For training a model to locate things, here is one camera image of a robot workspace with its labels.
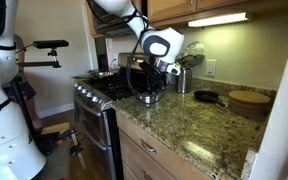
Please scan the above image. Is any flat wooden board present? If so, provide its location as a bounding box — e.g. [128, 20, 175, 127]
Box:
[39, 121, 72, 136]

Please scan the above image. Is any white wall outlet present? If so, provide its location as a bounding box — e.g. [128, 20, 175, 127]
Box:
[205, 58, 218, 77]

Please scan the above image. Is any silver frying pan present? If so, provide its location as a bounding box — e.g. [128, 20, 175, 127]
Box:
[86, 68, 115, 80]

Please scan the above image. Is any person in grey shirt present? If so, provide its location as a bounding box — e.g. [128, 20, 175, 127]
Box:
[13, 33, 26, 72]

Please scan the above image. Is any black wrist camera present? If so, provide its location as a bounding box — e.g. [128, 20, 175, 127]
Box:
[138, 60, 159, 78]

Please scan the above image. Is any under-cabinet light bar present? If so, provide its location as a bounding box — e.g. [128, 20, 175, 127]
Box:
[187, 11, 254, 29]

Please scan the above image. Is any wooden upper cabinet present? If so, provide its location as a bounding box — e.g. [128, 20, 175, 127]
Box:
[146, 0, 288, 30]

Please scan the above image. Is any large silver metal bowl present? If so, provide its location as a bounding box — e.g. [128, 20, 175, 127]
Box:
[136, 90, 166, 107]

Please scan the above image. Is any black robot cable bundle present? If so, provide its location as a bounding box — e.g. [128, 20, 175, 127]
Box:
[85, 0, 167, 105]

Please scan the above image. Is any black slotted spatula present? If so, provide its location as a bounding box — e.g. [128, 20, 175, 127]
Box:
[177, 54, 206, 70]

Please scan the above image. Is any stainless steel gas stove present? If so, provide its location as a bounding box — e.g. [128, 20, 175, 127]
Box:
[71, 52, 168, 180]

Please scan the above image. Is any perforated steel utensil canister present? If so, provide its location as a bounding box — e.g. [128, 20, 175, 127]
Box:
[175, 67, 194, 95]

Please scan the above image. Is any long silver drawer handle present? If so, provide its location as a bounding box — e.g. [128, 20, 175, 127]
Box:
[140, 138, 159, 155]

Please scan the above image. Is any black orange clamp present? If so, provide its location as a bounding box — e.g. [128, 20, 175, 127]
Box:
[33, 127, 86, 156]

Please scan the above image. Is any short silver drawer handle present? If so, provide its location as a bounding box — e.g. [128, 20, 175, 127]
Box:
[142, 170, 154, 180]

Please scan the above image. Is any dark range hood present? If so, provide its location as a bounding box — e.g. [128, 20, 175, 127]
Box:
[90, 6, 135, 38]

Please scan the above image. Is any grey workbench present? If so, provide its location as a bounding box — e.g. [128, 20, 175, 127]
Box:
[33, 139, 72, 180]

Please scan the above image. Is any wooden cabinet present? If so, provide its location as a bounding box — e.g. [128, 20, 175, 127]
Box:
[146, 0, 288, 30]
[115, 111, 212, 180]

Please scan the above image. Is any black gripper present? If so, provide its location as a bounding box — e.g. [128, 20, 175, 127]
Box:
[147, 63, 169, 98]

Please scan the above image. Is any dark grey box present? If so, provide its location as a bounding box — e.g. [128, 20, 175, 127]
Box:
[4, 79, 37, 102]

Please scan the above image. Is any black cast iron skillet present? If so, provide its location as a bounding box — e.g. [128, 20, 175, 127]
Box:
[193, 90, 227, 109]

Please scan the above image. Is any wooden lower cabinet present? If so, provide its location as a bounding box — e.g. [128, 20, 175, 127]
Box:
[115, 111, 212, 180]

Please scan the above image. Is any black external stereo camera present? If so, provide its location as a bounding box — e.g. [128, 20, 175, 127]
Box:
[32, 39, 70, 50]

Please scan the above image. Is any round silver strainer utensil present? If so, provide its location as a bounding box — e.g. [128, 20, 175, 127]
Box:
[183, 40, 206, 58]

